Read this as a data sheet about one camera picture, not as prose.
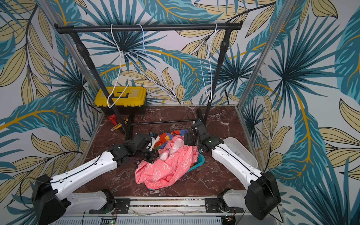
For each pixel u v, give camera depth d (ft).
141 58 3.04
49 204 1.22
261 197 1.31
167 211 2.40
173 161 2.31
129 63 3.12
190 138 2.41
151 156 2.22
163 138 2.80
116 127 3.32
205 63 3.14
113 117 3.59
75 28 1.57
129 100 3.40
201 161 2.62
